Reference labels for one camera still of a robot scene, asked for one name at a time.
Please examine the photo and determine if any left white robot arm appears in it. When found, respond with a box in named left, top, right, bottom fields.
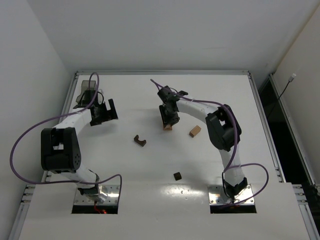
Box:
left=41, top=89, right=118, bottom=204

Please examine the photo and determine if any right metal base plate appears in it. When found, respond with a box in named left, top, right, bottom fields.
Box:
left=207, top=184, right=255, bottom=207

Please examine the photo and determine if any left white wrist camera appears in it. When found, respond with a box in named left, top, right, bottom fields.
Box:
left=97, top=89, right=105, bottom=104

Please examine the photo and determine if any long light wood block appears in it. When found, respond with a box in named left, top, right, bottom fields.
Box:
left=189, top=125, right=202, bottom=138

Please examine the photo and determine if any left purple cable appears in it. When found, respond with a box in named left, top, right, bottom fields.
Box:
left=9, top=71, right=123, bottom=187

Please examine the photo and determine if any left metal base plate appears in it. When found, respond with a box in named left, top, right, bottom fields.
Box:
left=73, top=185, right=120, bottom=206

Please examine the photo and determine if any black wall cable with plug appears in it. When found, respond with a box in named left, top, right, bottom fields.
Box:
left=277, top=73, right=297, bottom=101

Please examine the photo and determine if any metal base plate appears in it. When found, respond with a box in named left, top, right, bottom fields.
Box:
left=207, top=184, right=255, bottom=207
left=73, top=185, right=120, bottom=206

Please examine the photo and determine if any dark arch wood block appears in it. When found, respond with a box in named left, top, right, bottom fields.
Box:
left=133, top=134, right=147, bottom=147

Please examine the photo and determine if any small dark wood cube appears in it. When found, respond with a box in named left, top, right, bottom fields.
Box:
left=173, top=172, right=182, bottom=181

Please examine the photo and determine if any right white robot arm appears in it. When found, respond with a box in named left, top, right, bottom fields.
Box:
left=157, top=86, right=248, bottom=200

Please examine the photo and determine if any clear plastic bin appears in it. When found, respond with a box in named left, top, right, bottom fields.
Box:
left=76, top=80, right=97, bottom=107

